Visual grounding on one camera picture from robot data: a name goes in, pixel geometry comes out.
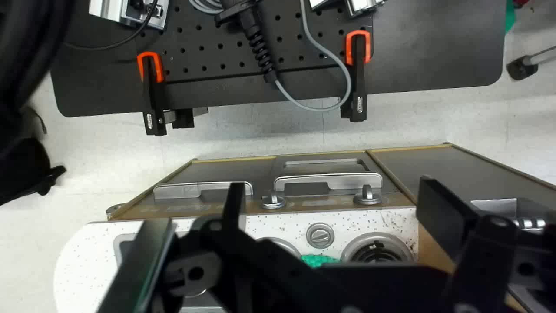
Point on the green toy grape bunch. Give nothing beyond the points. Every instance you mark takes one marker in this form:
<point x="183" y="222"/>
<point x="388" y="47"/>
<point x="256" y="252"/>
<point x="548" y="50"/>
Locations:
<point x="319" y="261"/>

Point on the wooden toy play kitchen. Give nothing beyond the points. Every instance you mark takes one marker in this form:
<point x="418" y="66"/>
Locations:
<point x="388" y="226"/>

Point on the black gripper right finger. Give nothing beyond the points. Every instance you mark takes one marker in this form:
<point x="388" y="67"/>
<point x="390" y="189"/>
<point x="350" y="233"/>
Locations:
<point x="475" y="248"/>

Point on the orange black bar clamp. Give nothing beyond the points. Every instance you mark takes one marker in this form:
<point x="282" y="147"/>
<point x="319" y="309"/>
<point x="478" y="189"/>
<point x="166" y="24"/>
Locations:
<point x="359" y="80"/>
<point x="152" y="87"/>

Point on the black work table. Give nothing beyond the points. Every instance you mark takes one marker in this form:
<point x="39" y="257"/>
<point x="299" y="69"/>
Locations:
<point x="440" y="45"/>

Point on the silver metal bracket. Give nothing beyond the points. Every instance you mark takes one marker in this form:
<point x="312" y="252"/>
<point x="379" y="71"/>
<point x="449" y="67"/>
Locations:
<point x="110" y="8"/>

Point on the black perforated board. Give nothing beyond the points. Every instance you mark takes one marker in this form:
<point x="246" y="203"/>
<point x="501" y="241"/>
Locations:
<point x="197" y="57"/>

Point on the small silver countertop knob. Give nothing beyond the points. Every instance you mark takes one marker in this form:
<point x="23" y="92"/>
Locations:
<point x="320" y="234"/>

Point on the black bag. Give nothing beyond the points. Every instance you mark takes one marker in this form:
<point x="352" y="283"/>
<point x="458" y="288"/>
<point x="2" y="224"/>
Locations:
<point x="20" y="165"/>

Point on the grey leg with black foot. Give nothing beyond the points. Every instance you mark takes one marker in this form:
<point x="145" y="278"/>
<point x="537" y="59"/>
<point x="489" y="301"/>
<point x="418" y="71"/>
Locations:
<point x="524" y="66"/>

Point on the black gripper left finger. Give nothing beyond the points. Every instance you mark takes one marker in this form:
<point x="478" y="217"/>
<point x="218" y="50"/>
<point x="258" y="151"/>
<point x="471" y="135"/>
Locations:
<point x="232" y="271"/>

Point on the aluminium extrusion rail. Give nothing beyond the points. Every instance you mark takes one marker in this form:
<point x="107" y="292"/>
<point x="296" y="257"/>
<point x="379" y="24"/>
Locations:
<point x="353" y="3"/>

